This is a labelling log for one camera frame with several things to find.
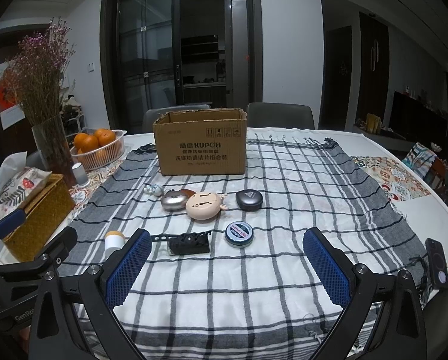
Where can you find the glass vase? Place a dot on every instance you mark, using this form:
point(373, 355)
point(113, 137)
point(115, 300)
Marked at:
point(52, 143)

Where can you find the patterned table runner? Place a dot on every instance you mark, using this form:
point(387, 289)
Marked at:
point(394, 179)

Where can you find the silver oval case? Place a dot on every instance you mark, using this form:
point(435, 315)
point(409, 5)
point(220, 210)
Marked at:
point(174, 201)

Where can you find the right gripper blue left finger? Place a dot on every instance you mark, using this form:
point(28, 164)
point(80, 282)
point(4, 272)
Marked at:
point(103, 287)

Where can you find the white jar yellow lid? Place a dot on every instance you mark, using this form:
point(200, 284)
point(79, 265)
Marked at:
point(113, 241)

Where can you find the brown cardboard box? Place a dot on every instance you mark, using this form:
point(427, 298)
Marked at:
point(202, 142)

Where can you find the white fruit basket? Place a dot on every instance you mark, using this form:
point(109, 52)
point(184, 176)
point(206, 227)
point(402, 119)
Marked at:
point(103, 156)

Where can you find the blue white doll figure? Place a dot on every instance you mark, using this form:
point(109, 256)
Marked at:
point(153, 189)

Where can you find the tissue pack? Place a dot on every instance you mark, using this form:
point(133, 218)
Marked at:
point(19, 183)

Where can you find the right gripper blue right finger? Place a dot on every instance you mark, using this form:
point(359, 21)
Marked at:
point(354, 287)

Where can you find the black plastic gadget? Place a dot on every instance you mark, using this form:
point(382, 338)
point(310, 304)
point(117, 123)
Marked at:
point(185, 243)

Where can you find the dark round earbud case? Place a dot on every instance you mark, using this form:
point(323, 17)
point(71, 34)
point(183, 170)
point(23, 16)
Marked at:
point(249, 200)

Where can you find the orange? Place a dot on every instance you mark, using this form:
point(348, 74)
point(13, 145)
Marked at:
point(105, 136)
point(79, 140)
point(89, 143)

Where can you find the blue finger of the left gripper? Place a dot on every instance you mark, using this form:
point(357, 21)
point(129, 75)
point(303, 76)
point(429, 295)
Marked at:
point(10, 222)
point(58, 248)

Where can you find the beige round deer toy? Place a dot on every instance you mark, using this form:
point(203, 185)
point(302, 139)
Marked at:
point(205, 205)

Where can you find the dried purple flowers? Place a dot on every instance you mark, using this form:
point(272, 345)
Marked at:
point(33, 76)

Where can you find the round green tin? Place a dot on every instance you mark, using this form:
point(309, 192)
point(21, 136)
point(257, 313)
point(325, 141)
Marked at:
point(239, 234)

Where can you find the brown wooden piece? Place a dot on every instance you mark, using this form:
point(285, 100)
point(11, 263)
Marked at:
point(188, 192)

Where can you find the grey chair right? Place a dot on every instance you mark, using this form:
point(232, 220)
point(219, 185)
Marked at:
point(280, 115)

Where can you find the small white cylinder speaker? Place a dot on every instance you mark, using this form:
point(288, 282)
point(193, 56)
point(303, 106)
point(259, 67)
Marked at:
point(80, 175)

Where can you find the grey checked tablecloth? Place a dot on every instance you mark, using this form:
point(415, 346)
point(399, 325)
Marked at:
point(253, 294)

